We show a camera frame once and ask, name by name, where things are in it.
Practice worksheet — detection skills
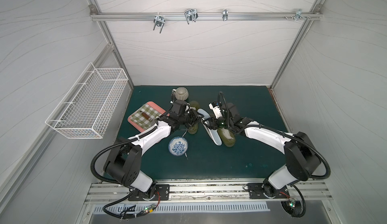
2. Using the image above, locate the olive green shoe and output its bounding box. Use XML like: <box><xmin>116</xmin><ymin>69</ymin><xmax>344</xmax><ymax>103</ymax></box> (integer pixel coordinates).
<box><xmin>217</xmin><ymin>128</ymin><xmax>236</xmax><ymax>147</ymax></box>
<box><xmin>184</xmin><ymin>101</ymin><xmax>200</xmax><ymax>135</ymax></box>

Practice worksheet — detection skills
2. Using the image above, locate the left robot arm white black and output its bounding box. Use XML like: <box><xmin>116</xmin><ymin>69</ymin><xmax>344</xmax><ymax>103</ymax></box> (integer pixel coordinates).
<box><xmin>104</xmin><ymin>100</ymin><xmax>203</xmax><ymax>193</ymax></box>

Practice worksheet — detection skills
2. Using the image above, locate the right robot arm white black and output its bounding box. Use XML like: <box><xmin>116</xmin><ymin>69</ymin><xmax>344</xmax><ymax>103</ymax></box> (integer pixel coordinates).
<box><xmin>203</xmin><ymin>102</ymin><xmax>322</xmax><ymax>198</ymax></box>

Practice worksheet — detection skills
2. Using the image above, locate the green table mat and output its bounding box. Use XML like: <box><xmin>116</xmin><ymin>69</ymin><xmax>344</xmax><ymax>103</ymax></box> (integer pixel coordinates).
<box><xmin>111</xmin><ymin>85</ymin><xmax>303</xmax><ymax>181</ymax></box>

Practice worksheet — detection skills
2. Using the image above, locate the striped ceramic cup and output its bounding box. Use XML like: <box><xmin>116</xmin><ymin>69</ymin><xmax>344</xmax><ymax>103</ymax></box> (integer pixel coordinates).
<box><xmin>172</xmin><ymin>87</ymin><xmax>189</xmax><ymax>101</ymax></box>

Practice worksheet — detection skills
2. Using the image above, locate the blue white patterned bowl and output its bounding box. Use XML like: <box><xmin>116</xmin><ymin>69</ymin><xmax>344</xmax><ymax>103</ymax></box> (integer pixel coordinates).
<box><xmin>168</xmin><ymin>137</ymin><xmax>188</xmax><ymax>156</ymax></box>

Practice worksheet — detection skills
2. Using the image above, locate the pink tray checkered cloth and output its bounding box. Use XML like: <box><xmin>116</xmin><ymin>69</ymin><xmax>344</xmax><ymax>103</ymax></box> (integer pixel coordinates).
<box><xmin>128</xmin><ymin>102</ymin><xmax>166</xmax><ymax>132</ymax></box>

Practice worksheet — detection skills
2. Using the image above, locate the metal clamp hook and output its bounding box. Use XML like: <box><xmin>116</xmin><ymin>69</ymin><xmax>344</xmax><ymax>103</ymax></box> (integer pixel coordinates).
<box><xmin>222</xmin><ymin>9</ymin><xmax>228</xmax><ymax>21</ymax></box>
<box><xmin>284</xmin><ymin>9</ymin><xmax>311</xmax><ymax>21</ymax></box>
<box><xmin>153</xmin><ymin>15</ymin><xmax>165</xmax><ymax>33</ymax></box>
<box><xmin>184</xmin><ymin>9</ymin><xmax>198</xmax><ymax>24</ymax></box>

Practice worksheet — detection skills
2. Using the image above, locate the aluminium crossbar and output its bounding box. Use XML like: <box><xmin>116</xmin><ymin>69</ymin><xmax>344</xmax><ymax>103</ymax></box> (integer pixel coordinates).
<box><xmin>91</xmin><ymin>11</ymin><xmax>323</xmax><ymax>21</ymax></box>

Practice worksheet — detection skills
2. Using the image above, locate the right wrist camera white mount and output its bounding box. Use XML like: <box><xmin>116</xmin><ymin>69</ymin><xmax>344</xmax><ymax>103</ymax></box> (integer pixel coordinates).
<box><xmin>209</xmin><ymin>102</ymin><xmax>223</xmax><ymax>119</ymax></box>

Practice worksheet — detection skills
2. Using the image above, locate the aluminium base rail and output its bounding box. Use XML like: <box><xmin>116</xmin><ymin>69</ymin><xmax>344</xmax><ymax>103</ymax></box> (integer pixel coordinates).
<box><xmin>84</xmin><ymin>178</ymin><xmax>333</xmax><ymax>205</ymax></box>

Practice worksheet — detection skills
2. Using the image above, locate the white wire basket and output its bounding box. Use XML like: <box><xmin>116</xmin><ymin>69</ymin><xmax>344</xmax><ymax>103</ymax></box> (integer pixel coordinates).
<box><xmin>45</xmin><ymin>62</ymin><xmax>129</xmax><ymax>139</ymax></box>

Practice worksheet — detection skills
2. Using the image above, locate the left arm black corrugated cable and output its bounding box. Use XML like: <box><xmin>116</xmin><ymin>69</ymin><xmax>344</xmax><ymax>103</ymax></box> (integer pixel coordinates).
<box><xmin>90</xmin><ymin>125</ymin><xmax>158</xmax><ymax>185</ymax></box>

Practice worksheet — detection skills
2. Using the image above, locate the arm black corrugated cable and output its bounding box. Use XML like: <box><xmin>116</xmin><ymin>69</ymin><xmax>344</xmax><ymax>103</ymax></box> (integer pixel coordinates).
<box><xmin>217</xmin><ymin>91</ymin><xmax>332</xmax><ymax>180</ymax></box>
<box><xmin>90</xmin><ymin>125</ymin><xmax>158</xmax><ymax>185</ymax></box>

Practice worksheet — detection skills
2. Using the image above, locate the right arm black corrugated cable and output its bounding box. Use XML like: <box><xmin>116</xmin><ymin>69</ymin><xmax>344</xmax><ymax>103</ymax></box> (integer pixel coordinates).
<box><xmin>217</xmin><ymin>91</ymin><xmax>332</xmax><ymax>180</ymax></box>

